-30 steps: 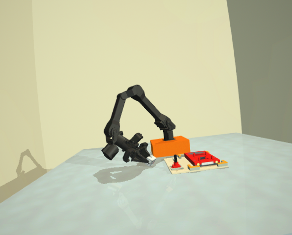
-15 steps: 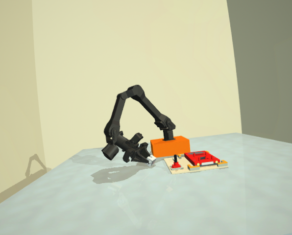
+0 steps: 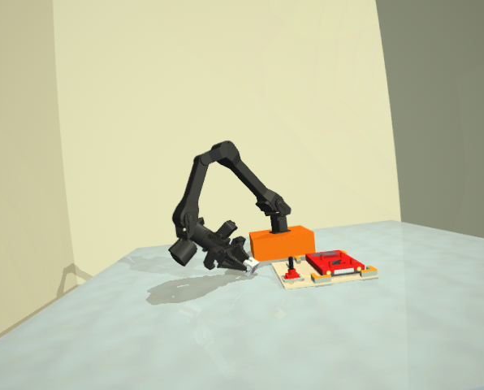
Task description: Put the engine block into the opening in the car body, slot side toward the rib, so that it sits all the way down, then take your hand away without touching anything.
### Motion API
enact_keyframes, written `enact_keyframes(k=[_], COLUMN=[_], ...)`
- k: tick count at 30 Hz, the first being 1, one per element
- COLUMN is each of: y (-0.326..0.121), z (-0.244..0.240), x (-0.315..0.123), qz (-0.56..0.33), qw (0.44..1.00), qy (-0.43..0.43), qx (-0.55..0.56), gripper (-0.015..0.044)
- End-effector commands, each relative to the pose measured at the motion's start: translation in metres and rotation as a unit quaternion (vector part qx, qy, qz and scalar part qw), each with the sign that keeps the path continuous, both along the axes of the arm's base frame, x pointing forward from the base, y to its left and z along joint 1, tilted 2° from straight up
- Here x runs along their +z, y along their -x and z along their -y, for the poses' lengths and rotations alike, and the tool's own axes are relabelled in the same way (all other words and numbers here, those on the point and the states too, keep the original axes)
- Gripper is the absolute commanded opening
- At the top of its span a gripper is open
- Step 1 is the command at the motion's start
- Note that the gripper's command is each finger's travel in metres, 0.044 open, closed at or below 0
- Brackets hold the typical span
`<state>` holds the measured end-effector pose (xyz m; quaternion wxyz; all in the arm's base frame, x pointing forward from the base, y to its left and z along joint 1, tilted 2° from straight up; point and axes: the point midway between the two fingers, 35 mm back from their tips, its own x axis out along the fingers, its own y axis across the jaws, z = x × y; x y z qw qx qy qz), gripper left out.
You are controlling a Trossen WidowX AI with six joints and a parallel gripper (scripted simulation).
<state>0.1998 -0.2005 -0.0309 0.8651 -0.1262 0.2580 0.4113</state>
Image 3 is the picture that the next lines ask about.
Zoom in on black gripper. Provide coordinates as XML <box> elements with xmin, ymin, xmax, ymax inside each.
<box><xmin>201</xmin><ymin>231</ymin><xmax>250</xmax><ymax>271</ymax></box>

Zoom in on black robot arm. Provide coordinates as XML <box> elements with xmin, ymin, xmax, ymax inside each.
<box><xmin>168</xmin><ymin>141</ymin><xmax>292</xmax><ymax>267</ymax></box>

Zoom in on red square block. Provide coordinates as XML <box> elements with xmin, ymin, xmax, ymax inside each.
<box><xmin>284</xmin><ymin>256</ymin><xmax>300</xmax><ymax>280</ymax></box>

